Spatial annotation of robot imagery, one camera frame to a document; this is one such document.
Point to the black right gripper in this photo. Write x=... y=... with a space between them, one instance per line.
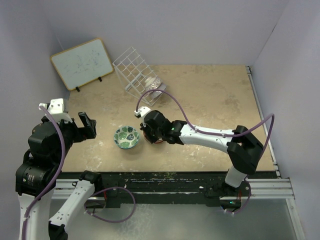
x=145 y=127

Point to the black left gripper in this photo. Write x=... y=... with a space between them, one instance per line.
x=81 y=133

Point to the brown floral pattern bowl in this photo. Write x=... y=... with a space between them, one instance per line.
x=157 y=142

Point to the white mandala pattern bowl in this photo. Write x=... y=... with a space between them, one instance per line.
x=152 y=83

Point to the purple striped bowl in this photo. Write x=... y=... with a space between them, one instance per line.
x=155 y=94

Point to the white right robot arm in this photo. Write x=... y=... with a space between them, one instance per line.
x=242 y=147

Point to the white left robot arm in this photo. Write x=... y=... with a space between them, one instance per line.
x=36 y=178

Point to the green leaf pattern bowl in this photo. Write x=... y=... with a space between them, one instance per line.
x=126 y=137

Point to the yellow framed whiteboard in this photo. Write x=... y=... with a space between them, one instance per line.
x=82 y=64

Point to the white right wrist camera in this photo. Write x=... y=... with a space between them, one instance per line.
x=141 y=113

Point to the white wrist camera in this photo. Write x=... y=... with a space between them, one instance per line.
x=141 y=113
x=58 y=109

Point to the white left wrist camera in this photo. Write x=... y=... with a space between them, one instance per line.
x=58 y=109

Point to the white wire dish rack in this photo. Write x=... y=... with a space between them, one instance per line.
x=132 y=71

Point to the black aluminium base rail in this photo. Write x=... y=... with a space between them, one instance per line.
x=170 y=188

